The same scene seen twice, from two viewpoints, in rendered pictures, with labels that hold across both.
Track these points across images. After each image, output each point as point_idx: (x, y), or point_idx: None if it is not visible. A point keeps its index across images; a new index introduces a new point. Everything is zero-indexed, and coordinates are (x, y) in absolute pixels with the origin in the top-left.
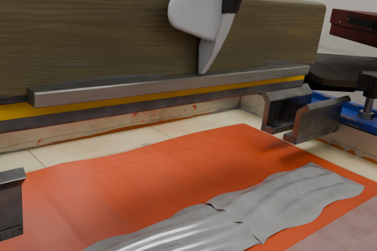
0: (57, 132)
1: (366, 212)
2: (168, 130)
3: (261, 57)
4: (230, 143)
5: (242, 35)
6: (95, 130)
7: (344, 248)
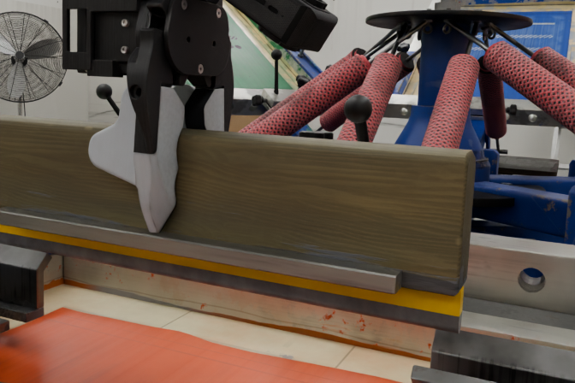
0: (222, 303)
1: None
2: (361, 359)
3: (285, 235)
4: None
5: (235, 191)
6: (268, 319)
7: None
